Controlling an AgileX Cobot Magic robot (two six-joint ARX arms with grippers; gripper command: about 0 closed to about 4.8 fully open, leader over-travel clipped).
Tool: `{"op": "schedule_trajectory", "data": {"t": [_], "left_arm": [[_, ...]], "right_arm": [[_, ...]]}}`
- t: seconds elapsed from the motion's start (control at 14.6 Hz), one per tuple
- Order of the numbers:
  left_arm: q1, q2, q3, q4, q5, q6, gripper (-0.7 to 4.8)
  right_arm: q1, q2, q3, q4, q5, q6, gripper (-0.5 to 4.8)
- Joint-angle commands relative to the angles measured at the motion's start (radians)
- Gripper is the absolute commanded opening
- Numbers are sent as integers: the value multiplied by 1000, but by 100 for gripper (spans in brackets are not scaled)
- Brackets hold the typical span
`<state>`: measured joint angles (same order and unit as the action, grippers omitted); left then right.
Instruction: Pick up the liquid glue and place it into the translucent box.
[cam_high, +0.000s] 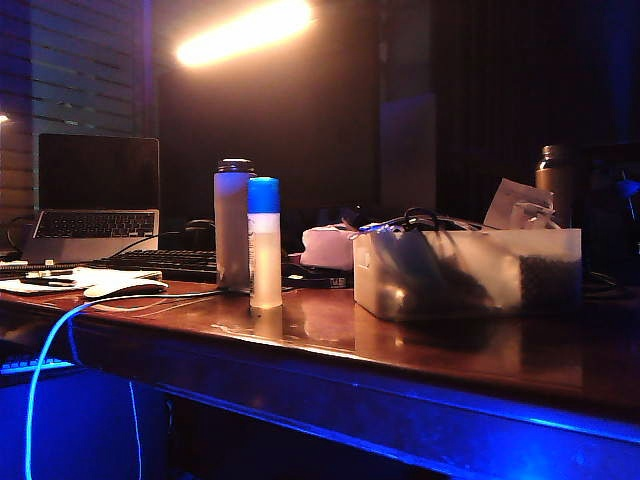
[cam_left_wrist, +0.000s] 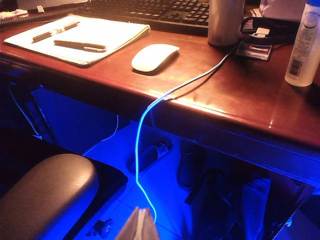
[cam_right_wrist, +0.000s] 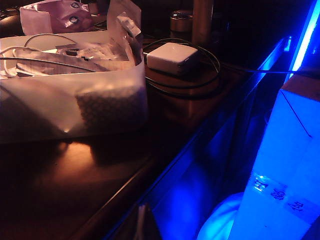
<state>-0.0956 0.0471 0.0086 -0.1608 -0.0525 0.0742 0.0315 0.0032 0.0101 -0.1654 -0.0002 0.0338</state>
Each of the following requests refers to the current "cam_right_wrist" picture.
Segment translucent plastic storage box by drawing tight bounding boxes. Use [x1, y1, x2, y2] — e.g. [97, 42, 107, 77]
[0, 31, 150, 145]

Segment cardboard box with label tape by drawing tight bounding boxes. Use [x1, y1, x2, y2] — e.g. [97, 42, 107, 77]
[228, 66, 320, 240]

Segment black mesh pouch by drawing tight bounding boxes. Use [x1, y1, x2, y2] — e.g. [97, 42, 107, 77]
[74, 88, 147, 132]

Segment white power adapter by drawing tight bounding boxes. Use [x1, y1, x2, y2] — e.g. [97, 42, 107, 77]
[145, 42, 199, 76]

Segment small metal can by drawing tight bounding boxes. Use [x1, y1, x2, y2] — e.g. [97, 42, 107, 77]
[169, 9, 194, 40]

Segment brown metal bottle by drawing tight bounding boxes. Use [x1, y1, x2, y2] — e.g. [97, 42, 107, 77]
[190, 0, 215, 46]

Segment white round object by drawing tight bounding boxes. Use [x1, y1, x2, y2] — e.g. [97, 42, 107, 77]
[196, 191, 245, 240]

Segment white tissue pack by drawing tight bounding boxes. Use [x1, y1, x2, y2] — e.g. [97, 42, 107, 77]
[19, 0, 94, 36]

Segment black coiled cable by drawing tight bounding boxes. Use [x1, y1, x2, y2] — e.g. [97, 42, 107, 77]
[141, 38, 222, 98]

